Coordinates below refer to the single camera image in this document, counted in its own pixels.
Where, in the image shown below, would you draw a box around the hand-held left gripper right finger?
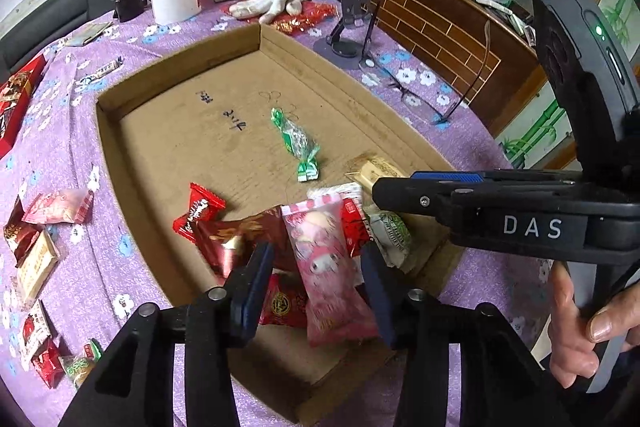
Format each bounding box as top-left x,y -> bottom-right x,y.
360,244 -> 571,427

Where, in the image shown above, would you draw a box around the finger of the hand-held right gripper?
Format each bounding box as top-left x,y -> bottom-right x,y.
410,169 -> 583,186
372,177 -> 481,229

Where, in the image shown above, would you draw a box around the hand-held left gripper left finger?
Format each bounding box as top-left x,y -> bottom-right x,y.
60,241 -> 276,427

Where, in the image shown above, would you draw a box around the green white snack packet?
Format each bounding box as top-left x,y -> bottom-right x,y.
364,206 -> 414,269

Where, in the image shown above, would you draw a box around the large pink snack packet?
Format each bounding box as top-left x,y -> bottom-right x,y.
280,199 -> 381,349

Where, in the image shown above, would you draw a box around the brown foil snack packet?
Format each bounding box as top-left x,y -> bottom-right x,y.
192,206 -> 297,282

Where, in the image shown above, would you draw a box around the red candy packet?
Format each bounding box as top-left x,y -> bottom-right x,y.
172,182 -> 227,238

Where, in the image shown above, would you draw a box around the green candy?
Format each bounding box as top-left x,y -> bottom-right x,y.
270,107 -> 322,184

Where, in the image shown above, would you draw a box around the shallow cardboard box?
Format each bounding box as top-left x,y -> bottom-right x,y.
95,24 -> 516,425

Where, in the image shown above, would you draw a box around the small pink snack packet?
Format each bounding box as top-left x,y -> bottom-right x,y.
22,188 -> 96,226

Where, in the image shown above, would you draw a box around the small white red packet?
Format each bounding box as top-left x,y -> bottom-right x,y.
19,299 -> 54,370

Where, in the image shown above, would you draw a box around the maroon snack packet white print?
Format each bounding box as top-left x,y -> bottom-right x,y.
4,197 -> 47,269

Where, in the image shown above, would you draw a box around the person's right hand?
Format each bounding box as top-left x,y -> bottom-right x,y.
547,262 -> 640,388

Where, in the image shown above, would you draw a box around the eyeglasses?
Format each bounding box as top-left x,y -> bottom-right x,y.
359,0 -> 494,128

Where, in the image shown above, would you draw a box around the wooden counter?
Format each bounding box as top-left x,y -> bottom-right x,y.
292,0 -> 551,140

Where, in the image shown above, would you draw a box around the black phone stand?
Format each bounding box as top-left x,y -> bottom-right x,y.
312,0 -> 382,61

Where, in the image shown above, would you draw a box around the red foil wrapper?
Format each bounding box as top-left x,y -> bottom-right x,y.
221,1 -> 339,38

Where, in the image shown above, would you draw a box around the purple floral tablecloth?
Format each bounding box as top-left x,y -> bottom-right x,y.
0,0 -> 556,427

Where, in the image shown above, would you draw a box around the small white candy stick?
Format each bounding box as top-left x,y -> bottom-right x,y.
74,57 -> 126,86

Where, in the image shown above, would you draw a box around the red gift box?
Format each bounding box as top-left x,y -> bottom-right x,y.
0,54 -> 48,158

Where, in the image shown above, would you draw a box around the grey flat card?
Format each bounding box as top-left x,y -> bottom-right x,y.
64,23 -> 114,48

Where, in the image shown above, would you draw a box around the pile of assorted wrapped sweets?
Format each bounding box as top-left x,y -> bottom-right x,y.
0,72 -> 32,128

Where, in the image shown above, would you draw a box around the bamboo wall painting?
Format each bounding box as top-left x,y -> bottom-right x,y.
497,0 -> 640,170

